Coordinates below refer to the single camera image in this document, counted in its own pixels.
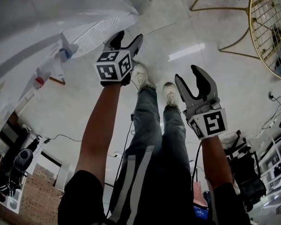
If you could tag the pink cloth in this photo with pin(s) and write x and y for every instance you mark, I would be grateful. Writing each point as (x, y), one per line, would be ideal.
(199, 193)

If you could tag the person's leg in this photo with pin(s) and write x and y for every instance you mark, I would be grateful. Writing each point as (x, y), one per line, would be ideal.
(145, 125)
(174, 137)

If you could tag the person's right forearm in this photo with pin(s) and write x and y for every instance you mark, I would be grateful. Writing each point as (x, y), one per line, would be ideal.
(215, 163)

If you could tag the person's right leg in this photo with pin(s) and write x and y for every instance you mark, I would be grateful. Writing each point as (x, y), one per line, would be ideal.
(174, 137)

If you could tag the person's right white shoe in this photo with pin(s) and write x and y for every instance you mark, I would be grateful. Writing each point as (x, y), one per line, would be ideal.
(170, 94)

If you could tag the person's black jacket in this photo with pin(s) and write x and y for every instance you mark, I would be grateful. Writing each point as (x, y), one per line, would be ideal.
(84, 196)

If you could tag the person's left forearm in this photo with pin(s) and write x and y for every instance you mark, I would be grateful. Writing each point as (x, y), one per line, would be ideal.
(98, 130)

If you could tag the blue screen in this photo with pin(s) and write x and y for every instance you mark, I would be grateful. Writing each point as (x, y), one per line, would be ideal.
(200, 212)

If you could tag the white water dispenser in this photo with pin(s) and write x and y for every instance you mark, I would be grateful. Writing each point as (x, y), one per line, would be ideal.
(37, 20)

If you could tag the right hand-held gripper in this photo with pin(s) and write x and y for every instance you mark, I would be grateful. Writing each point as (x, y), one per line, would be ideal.
(213, 123)

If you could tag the person's left white shoe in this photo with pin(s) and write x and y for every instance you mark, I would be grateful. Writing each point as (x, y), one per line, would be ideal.
(140, 75)

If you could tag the black equipment cart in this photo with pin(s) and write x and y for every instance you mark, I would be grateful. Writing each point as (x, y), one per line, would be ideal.
(248, 179)

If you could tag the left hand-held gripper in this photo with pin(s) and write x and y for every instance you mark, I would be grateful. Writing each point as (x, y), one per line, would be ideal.
(107, 71)

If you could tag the person's left leg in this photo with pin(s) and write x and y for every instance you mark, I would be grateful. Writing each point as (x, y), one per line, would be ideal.
(145, 125)

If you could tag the person's white shoe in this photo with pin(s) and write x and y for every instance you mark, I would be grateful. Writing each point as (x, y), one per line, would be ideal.
(140, 75)
(170, 94)

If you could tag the brick patterned panel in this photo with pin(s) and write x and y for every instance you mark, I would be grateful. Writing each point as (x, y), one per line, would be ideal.
(39, 196)

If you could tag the black round stool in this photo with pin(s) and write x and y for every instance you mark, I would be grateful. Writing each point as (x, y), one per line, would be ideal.
(23, 158)

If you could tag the white shelf unit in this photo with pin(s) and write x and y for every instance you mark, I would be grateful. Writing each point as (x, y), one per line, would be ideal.
(278, 149)

